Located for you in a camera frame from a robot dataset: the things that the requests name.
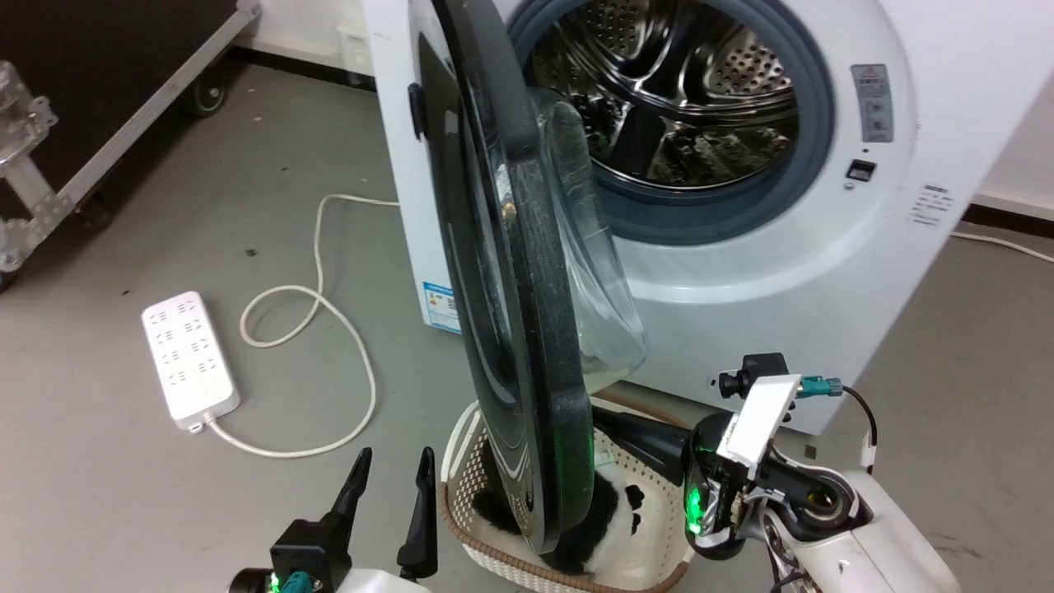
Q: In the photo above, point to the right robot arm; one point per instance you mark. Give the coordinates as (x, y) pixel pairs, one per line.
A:
(881, 543)

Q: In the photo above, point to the white front-load washing machine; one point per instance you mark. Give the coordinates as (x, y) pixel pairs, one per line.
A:
(906, 288)

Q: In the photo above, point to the grey rubber door gasket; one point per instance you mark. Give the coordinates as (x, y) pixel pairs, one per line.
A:
(817, 123)

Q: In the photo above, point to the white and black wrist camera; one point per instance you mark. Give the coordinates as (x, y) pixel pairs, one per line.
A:
(757, 420)

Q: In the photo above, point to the grey warning sticker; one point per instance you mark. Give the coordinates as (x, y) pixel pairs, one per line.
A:
(872, 103)

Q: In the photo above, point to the white power strip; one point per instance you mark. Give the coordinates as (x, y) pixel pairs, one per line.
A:
(189, 358)

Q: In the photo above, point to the black door latch slot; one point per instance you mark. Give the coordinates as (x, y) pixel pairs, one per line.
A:
(861, 170)

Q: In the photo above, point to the white woven laundry basket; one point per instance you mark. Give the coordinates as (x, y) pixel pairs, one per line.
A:
(469, 469)

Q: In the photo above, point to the black round washer door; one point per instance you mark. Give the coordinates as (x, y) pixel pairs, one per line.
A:
(535, 329)

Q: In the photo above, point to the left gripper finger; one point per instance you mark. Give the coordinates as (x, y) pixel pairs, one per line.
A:
(352, 494)
(422, 527)

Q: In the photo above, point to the small printed text label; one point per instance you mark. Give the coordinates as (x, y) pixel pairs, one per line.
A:
(931, 204)

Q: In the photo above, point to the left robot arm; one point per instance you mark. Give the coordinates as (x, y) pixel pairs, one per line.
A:
(379, 583)

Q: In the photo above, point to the clear acrylic bracket frame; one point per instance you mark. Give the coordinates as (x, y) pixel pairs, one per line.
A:
(25, 189)

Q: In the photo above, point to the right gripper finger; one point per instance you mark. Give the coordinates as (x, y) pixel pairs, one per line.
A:
(646, 441)

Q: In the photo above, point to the blue energy label sticker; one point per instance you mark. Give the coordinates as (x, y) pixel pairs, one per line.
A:
(442, 309)

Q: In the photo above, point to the black caster wheel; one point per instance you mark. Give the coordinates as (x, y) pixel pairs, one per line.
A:
(93, 212)
(207, 93)

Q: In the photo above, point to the black flight case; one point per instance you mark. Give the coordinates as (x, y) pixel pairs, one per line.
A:
(99, 74)

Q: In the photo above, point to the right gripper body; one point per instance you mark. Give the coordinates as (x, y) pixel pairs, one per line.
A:
(712, 494)

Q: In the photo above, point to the stainless steel washer drum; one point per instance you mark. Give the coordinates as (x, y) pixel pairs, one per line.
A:
(659, 82)

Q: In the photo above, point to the black and white plush toy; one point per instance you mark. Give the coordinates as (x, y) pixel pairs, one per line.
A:
(613, 539)

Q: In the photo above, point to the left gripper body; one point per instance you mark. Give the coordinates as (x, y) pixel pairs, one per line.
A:
(309, 552)

